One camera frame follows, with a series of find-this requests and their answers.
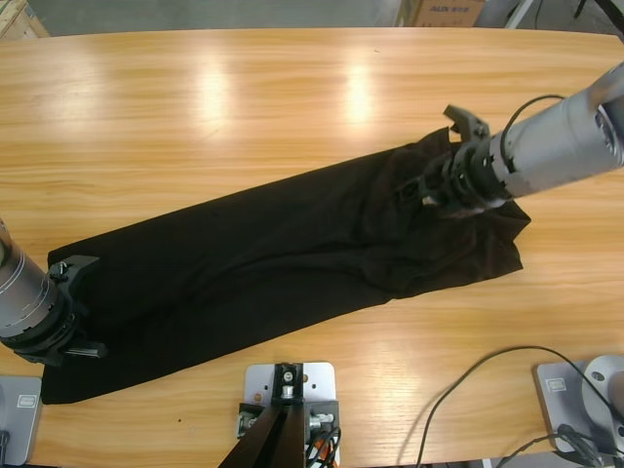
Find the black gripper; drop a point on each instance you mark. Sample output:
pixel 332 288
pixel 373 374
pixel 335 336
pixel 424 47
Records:
pixel 53 341
pixel 463 178

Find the black Unitree polo shirt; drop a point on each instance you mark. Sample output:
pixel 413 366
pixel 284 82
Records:
pixel 244 258

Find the grey arm base disc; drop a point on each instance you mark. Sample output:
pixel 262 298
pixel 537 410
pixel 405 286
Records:
pixel 604 380

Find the white box with AUX print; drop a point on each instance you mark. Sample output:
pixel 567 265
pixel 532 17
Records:
pixel 448 17

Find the grey metal stand leg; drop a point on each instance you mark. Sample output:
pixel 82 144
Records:
pixel 517 14

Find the white metal mounting plate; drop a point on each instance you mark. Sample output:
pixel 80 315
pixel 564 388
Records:
pixel 258 378

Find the black diagonal bar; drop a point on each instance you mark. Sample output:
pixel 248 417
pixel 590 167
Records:
pixel 609 12

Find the wooden crate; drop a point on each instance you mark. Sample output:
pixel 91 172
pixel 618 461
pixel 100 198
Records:
pixel 19 19

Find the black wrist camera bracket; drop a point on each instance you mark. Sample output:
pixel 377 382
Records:
pixel 463 117
pixel 78 265

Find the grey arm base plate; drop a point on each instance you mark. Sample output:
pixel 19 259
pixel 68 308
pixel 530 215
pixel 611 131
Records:
pixel 22 434
pixel 551 404

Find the black corner bracket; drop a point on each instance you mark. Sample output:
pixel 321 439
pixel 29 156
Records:
pixel 248 407
pixel 288 373
pixel 331 409

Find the dark aluminium camera post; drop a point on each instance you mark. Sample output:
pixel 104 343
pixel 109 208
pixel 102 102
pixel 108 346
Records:
pixel 273 443

